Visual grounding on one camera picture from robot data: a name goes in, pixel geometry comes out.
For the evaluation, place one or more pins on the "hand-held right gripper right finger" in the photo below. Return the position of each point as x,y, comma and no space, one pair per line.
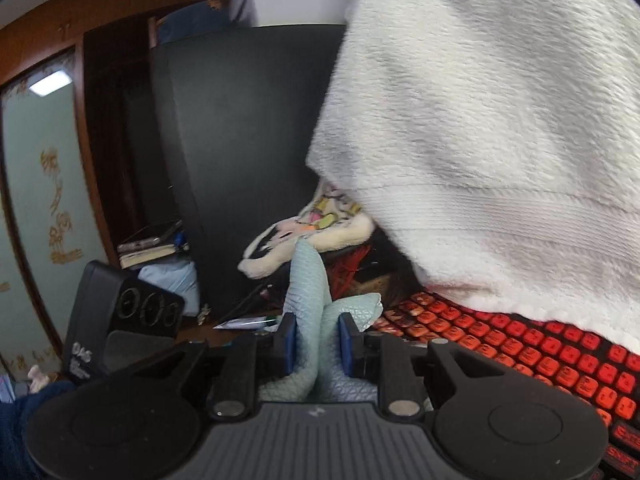
345,347

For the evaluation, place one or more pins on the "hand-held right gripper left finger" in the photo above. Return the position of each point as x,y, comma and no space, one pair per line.
291,345

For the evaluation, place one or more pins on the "light blue cleaning cloth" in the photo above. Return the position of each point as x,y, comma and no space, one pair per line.
307,290

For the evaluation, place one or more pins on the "person's left forearm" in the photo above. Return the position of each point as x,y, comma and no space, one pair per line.
15,425

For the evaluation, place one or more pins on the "thick dark-covered book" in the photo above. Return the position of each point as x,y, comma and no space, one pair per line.
150,257

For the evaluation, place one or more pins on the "black desk mat red print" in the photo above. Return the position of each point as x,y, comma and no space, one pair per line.
350,270

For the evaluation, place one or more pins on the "light blue plastic bag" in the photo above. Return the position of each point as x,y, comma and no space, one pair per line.
170,285

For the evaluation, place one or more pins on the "frosted glass door panel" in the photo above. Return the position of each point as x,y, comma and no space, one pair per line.
15,310
30,185

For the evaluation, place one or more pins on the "cream cartoon plush cushion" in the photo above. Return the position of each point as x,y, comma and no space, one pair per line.
345,237

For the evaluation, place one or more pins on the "black keyboard red keys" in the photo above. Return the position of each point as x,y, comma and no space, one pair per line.
550,355

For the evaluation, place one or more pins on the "black computer case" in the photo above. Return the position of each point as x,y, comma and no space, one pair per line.
240,135

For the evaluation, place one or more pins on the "white terry towel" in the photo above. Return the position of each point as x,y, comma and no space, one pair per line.
475,135

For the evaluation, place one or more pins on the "brown wooden wardrobe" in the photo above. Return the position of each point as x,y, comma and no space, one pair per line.
50,25

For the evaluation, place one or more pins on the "blue printed bag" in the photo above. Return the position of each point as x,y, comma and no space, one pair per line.
195,22

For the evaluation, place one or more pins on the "white cardboard box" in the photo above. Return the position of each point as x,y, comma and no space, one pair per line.
290,2

